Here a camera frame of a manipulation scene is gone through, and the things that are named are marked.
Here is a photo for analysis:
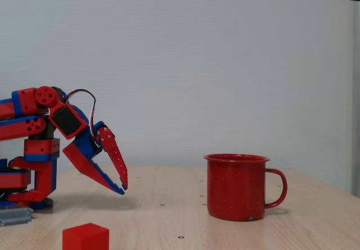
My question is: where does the red cube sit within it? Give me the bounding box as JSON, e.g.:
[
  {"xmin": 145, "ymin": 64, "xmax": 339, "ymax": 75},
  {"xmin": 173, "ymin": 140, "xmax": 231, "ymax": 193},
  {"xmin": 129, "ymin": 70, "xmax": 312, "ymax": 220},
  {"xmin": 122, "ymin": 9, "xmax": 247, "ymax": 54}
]
[{"xmin": 62, "ymin": 222, "xmax": 110, "ymax": 250}]

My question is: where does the grey duct tape piece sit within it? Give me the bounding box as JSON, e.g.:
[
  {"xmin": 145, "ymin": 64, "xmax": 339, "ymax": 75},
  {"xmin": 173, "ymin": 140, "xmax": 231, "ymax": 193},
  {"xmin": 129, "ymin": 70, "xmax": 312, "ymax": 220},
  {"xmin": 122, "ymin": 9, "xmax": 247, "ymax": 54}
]
[{"xmin": 0, "ymin": 206, "xmax": 34, "ymax": 227}]

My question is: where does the red white black servo cable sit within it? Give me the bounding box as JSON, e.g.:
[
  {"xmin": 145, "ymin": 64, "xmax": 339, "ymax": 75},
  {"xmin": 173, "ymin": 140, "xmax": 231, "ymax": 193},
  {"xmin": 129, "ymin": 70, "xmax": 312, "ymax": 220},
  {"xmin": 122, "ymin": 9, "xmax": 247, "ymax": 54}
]
[{"xmin": 65, "ymin": 89, "xmax": 98, "ymax": 142}]

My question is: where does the red enamel mug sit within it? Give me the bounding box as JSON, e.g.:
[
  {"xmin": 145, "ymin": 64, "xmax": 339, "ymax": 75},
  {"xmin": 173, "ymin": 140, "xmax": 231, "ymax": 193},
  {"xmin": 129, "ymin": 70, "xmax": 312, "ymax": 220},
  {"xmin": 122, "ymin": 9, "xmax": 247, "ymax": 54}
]
[{"xmin": 203, "ymin": 153, "xmax": 288, "ymax": 222}]

